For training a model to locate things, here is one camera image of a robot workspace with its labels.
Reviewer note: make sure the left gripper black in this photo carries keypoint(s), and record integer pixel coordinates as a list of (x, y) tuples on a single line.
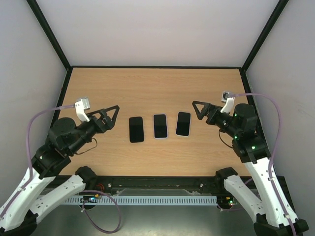
[(102, 110)]

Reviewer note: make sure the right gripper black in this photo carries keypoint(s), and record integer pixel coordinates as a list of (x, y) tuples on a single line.
[(211, 114)]

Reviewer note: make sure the blue phone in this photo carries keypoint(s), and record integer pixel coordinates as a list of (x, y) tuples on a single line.
[(136, 129)]

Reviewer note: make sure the black phone case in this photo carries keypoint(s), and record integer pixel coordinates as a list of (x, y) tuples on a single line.
[(129, 127)]

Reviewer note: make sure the clear phone case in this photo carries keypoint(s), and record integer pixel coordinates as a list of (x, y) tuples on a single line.
[(190, 123)]

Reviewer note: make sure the dark blue phone screen up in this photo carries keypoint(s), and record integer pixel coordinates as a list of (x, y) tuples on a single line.
[(183, 123)]

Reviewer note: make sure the silver white phone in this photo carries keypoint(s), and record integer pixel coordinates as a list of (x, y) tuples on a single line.
[(160, 126)]

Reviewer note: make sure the lilac phone case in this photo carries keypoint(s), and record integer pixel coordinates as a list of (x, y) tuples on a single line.
[(167, 125)]

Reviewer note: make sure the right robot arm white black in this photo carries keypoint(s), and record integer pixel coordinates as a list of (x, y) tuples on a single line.
[(270, 212)]

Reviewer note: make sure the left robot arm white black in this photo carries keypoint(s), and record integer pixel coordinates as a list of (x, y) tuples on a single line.
[(26, 208)]

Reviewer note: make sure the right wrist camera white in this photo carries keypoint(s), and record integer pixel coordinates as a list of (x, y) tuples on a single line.
[(228, 99)]

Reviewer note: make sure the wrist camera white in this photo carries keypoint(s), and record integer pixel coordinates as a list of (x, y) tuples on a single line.
[(228, 99), (81, 105)]

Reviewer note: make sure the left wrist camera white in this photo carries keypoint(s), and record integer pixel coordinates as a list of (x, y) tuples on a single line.
[(81, 105)]

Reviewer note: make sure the black front mounting rail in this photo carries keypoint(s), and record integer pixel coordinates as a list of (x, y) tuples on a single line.
[(203, 185)]

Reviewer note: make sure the light blue slotted cable duct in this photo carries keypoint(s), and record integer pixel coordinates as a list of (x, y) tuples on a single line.
[(144, 201)]

